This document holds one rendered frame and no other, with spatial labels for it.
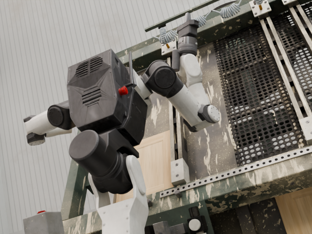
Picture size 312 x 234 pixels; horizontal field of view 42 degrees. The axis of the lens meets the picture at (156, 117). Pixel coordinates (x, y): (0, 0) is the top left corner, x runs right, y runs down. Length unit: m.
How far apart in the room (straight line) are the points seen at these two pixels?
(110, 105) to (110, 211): 0.36
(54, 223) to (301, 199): 1.07
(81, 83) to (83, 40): 4.06
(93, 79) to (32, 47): 4.45
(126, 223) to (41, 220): 0.57
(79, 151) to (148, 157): 0.80
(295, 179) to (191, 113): 0.48
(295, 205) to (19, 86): 4.55
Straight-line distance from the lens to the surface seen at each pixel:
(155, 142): 2.13
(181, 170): 1.85
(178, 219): 1.76
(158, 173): 1.98
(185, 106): 1.66
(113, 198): 2.00
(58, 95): 5.50
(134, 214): 1.40
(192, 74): 1.78
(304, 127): 1.79
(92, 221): 1.97
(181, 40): 1.87
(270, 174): 1.71
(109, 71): 1.53
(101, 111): 1.47
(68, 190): 2.21
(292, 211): 1.92
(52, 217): 1.87
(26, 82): 5.82
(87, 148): 1.32
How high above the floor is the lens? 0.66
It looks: 18 degrees up
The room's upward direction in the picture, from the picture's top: 15 degrees counter-clockwise
